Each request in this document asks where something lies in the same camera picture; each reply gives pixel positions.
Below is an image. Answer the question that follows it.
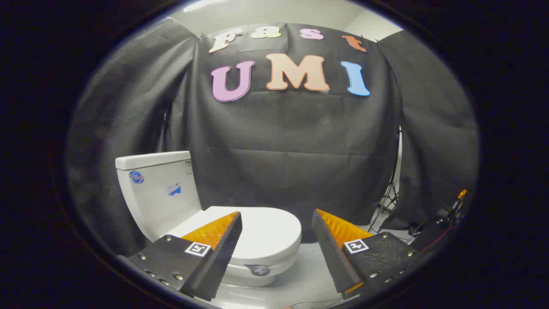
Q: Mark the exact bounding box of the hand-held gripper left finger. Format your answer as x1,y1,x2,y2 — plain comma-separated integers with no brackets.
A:
118,210,243,302

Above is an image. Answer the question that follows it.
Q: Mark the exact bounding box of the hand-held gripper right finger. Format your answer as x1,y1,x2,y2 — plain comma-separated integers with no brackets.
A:
312,209,423,300

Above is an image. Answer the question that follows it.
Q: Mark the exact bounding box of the white toilet lid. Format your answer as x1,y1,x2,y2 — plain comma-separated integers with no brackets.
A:
169,206,302,276

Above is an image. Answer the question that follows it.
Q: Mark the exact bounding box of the white ceramic toilet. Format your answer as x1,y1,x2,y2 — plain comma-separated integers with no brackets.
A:
115,150,301,287

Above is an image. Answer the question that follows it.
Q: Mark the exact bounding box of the black tripod stand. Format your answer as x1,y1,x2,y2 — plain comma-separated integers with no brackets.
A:
368,129,404,233

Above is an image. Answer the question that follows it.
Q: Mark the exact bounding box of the black backdrop cloth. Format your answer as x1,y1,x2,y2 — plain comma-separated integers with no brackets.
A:
66,19,479,258

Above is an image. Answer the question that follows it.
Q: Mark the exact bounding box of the black device with orange tip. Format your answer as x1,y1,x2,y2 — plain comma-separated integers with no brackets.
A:
412,189,468,254

